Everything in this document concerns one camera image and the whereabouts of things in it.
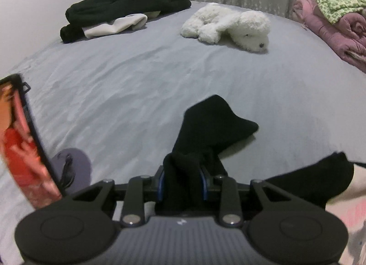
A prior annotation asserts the black garment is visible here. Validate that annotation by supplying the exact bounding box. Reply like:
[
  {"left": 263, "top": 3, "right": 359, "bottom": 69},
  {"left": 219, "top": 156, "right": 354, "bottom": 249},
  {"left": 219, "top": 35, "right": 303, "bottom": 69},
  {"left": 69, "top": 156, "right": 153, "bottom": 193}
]
[{"left": 59, "top": 0, "right": 192, "bottom": 44}]

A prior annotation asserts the black sock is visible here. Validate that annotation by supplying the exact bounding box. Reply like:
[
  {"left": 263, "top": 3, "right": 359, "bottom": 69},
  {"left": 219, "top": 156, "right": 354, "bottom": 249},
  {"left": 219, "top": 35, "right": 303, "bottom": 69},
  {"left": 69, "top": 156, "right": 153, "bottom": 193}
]
[
  {"left": 154, "top": 95, "right": 259, "bottom": 216},
  {"left": 264, "top": 152, "right": 355, "bottom": 210}
]

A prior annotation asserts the white plush dog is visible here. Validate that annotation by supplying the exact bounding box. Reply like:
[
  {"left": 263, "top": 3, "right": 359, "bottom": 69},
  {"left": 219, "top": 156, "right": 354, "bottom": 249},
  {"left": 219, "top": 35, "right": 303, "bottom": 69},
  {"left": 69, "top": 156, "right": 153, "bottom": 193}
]
[{"left": 180, "top": 2, "right": 271, "bottom": 53}]

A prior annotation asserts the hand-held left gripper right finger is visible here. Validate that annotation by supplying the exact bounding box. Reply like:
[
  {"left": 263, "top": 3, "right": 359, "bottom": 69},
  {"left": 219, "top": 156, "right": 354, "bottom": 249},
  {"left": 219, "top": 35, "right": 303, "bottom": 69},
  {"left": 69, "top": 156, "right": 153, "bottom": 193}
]
[{"left": 199, "top": 167, "right": 287, "bottom": 227}]

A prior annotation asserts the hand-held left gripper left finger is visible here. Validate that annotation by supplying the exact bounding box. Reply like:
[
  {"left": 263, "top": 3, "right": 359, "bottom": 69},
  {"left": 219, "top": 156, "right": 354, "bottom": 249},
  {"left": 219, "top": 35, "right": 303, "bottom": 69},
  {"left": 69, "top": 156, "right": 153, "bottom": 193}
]
[{"left": 69, "top": 167, "right": 165, "bottom": 227}]

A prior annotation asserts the pink quilt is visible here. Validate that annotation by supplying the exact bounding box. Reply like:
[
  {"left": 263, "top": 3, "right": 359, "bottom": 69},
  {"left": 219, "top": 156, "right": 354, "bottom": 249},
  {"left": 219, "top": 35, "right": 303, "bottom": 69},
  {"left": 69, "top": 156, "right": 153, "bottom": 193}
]
[{"left": 292, "top": 0, "right": 366, "bottom": 74}]

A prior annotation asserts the white garment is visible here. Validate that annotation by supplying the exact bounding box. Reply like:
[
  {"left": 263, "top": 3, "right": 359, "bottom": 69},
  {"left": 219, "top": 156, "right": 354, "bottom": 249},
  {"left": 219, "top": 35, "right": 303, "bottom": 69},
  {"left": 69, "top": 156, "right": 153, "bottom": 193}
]
[{"left": 82, "top": 13, "right": 148, "bottom": 40}]

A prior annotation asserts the pink white cloth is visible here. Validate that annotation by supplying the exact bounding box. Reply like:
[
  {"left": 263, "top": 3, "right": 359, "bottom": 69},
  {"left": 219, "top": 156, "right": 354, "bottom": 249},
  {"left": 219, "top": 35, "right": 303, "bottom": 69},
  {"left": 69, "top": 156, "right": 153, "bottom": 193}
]
[{"left": 324, "top": 163, "right": 366, "bottom": 265}]

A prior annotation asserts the grey purple fabric pouch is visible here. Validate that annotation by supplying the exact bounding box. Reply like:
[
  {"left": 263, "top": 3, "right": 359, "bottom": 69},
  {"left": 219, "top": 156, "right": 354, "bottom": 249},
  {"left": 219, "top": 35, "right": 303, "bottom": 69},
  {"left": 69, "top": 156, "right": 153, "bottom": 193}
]
[{"left": 51, "top": 148, "right": 92, "bottom": 195}]

